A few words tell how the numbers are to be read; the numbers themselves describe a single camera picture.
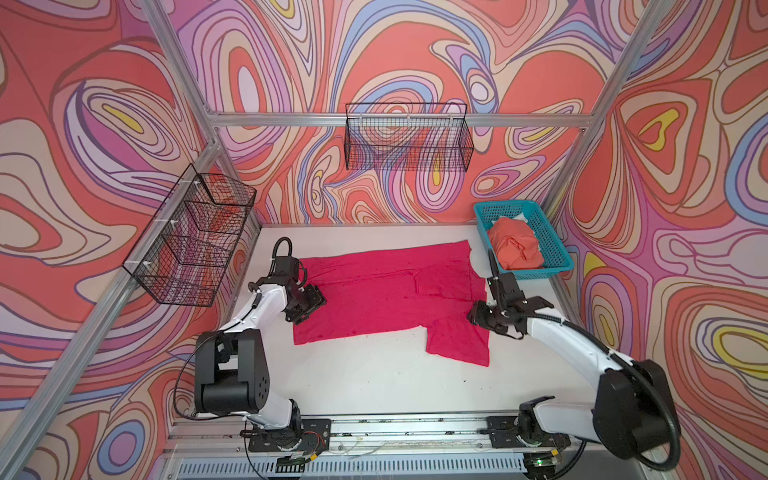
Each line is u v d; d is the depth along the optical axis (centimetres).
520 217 115
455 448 72
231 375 44
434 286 102
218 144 92
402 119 86
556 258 102
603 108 85
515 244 104
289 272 72
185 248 78
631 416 40
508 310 63
